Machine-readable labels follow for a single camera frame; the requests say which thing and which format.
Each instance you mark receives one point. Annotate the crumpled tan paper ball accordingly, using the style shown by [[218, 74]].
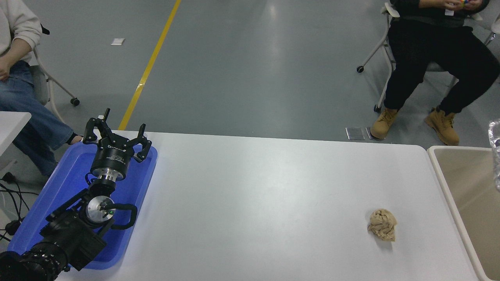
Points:
[[383, 225]]

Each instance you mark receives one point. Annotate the person's left forearm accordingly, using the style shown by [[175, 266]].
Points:
[[13, 52]]

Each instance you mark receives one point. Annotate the black power plug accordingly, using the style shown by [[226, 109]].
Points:
[[8, 177]]

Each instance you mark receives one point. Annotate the blue plastic tray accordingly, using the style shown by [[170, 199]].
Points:
[[70, 175]]

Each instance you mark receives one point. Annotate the small white side table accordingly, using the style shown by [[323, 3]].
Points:
[[11, 121]]

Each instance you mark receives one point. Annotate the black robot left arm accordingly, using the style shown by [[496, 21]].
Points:
[[70, 238]]

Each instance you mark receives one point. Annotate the black power adapter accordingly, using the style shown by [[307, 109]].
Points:
[[13, 227]]

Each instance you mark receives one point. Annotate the person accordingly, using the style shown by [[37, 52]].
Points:
[[23, 109], [429, 43]]

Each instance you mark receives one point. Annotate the silver foil plate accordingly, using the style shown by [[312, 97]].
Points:
[[497, 156]]

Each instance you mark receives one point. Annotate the large pale bin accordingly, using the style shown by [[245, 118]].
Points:
[[468, 187]]

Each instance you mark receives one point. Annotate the white frame wheeled chair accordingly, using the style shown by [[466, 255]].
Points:
[[39, 84], [391, 11]]

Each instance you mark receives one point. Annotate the silver floor plate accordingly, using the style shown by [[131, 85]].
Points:
[[355, 134], [368, 132]]

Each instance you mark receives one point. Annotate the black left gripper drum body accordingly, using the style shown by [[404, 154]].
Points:
[[112, 158]]

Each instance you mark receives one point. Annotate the person's left hand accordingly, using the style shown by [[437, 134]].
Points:
[[4, 71], [474, 4]]

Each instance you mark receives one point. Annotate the person's right hand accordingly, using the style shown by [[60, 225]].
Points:
[[452, 4]]

